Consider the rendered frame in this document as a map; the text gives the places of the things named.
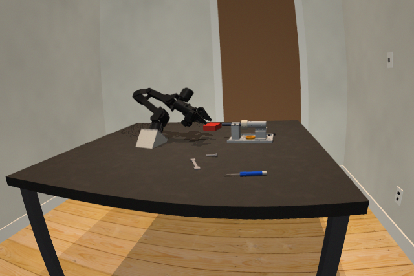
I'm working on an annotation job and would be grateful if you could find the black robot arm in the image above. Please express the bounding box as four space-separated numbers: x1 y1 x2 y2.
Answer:
133 87 193 133

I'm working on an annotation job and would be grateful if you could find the blue screwdriver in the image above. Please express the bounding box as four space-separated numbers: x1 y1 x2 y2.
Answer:
229 171 267 176

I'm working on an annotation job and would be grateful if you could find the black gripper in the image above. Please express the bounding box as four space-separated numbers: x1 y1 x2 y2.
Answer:
181 103 212 124

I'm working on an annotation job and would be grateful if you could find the red rectangular block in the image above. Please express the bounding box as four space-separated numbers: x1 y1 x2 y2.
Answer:
203 123 221 131

